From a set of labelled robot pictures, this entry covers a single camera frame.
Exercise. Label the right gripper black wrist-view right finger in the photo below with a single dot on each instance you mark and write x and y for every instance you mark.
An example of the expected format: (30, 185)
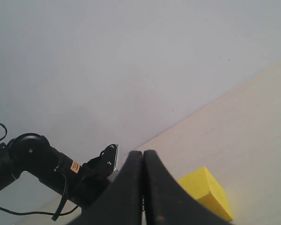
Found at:
(165, 201)

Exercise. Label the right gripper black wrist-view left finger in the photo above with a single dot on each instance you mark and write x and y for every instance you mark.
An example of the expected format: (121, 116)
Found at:
(121, 203)

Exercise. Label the yellow foam cube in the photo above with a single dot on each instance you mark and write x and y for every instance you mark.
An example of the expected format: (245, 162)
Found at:
(204, 188)

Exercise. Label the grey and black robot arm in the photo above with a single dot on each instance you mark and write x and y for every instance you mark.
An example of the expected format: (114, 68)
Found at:
(32, 153)

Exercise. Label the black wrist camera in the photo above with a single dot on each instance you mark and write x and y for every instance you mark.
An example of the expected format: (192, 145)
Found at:
(96, 175)

